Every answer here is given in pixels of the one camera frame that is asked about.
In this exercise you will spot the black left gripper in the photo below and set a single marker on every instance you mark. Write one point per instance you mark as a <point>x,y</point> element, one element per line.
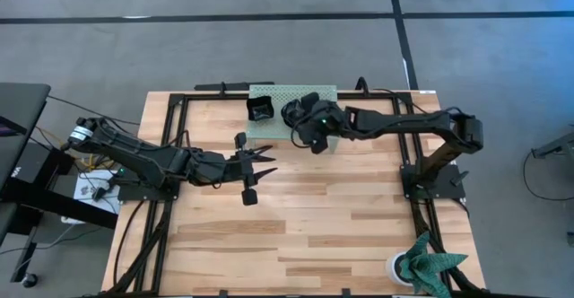
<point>215,170</point>

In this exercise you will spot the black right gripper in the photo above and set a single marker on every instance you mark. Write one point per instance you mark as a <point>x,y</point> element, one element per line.
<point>325,123</point>

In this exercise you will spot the black leaf-shaped mini plate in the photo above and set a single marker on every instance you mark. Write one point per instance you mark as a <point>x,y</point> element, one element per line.
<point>285,111</point>

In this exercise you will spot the black wavy square mini plate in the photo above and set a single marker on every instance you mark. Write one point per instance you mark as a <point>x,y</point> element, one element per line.
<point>260,109</point>

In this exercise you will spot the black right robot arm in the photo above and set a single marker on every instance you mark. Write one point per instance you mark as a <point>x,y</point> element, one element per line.
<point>403,123</point>

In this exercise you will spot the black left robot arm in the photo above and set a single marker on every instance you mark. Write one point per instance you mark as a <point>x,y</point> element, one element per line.
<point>143,161</point>

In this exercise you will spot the green perforated metal shelf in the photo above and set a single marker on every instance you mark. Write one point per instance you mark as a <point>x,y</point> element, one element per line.
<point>273,90</point>

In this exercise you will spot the black bar with clamp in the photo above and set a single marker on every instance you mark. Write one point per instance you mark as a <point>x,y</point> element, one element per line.
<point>233,85</point>

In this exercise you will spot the black floor tape strip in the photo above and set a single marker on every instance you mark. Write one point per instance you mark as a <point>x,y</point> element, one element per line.
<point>269,17</point>
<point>403,42</point>

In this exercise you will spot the white printed paper sheet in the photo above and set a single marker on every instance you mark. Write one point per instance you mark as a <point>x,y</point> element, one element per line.
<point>87,190</point>

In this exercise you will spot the green plant in white pot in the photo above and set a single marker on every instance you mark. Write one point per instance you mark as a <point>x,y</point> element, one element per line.
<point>426,266</point>

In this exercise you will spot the black desk with legs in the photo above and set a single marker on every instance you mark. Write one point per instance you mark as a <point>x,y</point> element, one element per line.
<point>22,105</point>

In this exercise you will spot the black stand foot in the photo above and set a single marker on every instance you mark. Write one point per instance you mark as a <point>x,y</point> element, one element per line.
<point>556,147</point>

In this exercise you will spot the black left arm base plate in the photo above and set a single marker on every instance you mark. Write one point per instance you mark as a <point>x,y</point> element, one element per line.
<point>134,194</point>

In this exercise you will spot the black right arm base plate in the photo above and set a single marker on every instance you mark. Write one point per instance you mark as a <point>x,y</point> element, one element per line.
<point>453,190</point>

